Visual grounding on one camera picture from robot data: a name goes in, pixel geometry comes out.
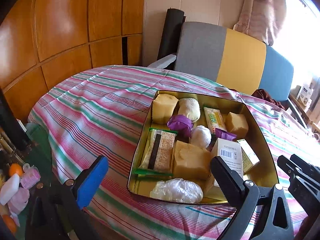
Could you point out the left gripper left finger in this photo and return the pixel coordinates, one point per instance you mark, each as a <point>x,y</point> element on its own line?
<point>77,194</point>

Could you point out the white plastic bag ball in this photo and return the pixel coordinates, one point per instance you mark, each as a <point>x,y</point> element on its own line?
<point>177,190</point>
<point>200,136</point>

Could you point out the white cardboard box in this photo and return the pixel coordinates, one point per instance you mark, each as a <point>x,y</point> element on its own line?
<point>230,152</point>

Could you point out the gold metal tray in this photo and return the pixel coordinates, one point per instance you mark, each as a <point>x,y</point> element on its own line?
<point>263,174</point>

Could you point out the yellow sponge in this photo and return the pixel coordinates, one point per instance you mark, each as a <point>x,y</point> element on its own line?
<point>237,124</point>

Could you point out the yellow sponge block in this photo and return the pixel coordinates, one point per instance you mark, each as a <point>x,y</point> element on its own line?
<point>191,162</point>
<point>163,107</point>

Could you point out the striped tablecloth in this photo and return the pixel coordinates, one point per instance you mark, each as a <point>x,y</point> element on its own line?
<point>101,112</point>

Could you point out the green cracker packet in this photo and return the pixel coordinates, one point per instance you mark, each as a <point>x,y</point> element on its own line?
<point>157,158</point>

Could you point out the grey yellow blue chair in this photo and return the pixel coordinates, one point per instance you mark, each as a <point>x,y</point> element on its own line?
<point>232,59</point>

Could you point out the small green box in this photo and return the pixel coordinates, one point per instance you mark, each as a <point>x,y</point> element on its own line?
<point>249,158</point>

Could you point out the white product box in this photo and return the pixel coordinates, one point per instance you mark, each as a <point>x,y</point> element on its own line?
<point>304,94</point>

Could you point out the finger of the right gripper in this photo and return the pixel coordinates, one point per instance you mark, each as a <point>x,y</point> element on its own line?
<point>308,169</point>
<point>292,166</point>

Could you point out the Weidan cracker packet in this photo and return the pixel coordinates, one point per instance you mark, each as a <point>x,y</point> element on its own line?
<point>214,119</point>

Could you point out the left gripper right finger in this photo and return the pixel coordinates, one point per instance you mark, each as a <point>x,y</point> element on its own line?
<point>240,194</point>

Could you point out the black rolled mat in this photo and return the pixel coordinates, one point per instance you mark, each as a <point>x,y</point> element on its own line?
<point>171,32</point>

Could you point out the pink curtain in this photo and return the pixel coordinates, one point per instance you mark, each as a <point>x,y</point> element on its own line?
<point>262,19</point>

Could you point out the orange fruit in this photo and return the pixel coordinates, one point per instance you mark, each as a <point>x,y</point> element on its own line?
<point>15,169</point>

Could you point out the dark red cloth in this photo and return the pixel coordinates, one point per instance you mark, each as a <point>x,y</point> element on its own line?
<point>263,94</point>

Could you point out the purple snack packet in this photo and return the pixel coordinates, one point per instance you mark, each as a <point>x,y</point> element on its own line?
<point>181,124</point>
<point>222,134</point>

